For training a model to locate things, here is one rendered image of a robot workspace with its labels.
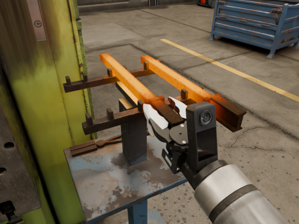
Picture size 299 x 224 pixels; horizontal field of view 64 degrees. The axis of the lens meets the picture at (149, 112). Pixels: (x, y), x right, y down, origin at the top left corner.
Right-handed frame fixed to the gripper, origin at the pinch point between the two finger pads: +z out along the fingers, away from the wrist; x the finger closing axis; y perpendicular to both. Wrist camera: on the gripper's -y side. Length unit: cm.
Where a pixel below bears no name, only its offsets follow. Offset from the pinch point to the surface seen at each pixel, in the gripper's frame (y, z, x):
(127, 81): 2.8, 13.5, -2.0
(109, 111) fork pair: 0.8, 2.1, -10.9
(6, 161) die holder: 27, 21, -37
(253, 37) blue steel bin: 111, 194, 282
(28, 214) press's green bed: 53, 17, -38
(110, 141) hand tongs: 29.9, 18.4, -5.9
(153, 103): -0.1, -0.2, -1.6
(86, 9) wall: 194, 610, 136
